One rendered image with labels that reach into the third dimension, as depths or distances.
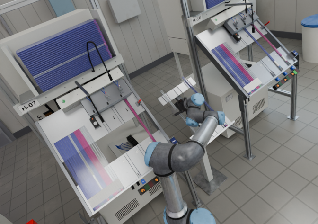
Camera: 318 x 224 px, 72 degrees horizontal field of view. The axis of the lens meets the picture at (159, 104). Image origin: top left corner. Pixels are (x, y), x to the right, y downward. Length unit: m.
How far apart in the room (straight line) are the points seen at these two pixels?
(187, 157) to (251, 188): 1.35
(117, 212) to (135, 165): 0.66
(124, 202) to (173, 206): 0.95
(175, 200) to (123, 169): 0.52
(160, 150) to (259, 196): 1.37
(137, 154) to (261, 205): 1.13
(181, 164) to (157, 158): 0.11
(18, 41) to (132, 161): 1.07
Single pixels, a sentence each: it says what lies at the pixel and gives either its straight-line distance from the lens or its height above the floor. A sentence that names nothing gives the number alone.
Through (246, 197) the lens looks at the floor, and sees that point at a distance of 2.18.
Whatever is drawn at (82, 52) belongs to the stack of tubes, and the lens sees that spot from 1.56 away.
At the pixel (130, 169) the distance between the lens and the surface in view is 1.55.
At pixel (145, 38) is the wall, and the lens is 4.72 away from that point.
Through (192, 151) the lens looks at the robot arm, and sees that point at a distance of 0.95.
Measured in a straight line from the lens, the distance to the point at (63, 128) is 1.64.
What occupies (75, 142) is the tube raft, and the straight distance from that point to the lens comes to 1.59.
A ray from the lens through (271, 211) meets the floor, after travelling 2.12.
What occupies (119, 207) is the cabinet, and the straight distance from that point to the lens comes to 2.09.
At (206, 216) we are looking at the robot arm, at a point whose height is 0.77.
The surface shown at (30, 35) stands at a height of 1.70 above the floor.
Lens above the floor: 1.84
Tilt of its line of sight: 32 degrees down
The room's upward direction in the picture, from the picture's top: 20 degrees counter-clockwise
